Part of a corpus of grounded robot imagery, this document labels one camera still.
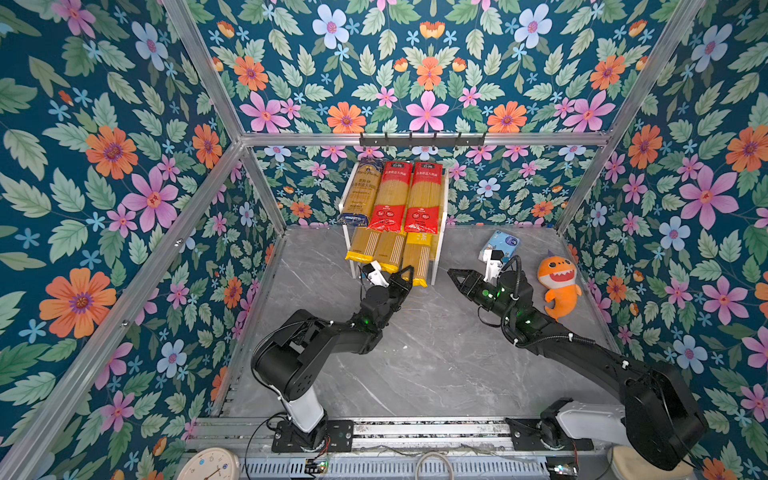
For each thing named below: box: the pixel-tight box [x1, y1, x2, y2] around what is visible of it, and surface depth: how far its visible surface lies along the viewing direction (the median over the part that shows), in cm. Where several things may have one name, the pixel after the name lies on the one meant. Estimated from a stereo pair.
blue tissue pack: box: [483, 230, 520, 264], surface depth 110 cm
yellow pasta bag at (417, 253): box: [402, 232, 432, 288], surface depth 90 cm
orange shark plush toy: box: [537, 249, 583, 322], surface depth 98 cm
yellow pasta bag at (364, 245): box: [345, 226, 381, 264], surface depth 92 cm
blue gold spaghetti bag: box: [339, 160, 383, 226], surface depth 82 cm
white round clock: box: [176, 447, 241, 480], surface depth 69 cm
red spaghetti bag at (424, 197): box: [405, 162, 443, 235], surface depth 80 cm
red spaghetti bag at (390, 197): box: [367, 161, 413, 232], surface depth 81 cm
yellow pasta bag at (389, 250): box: [374, 231, 408, 274], surface depth 91 cm
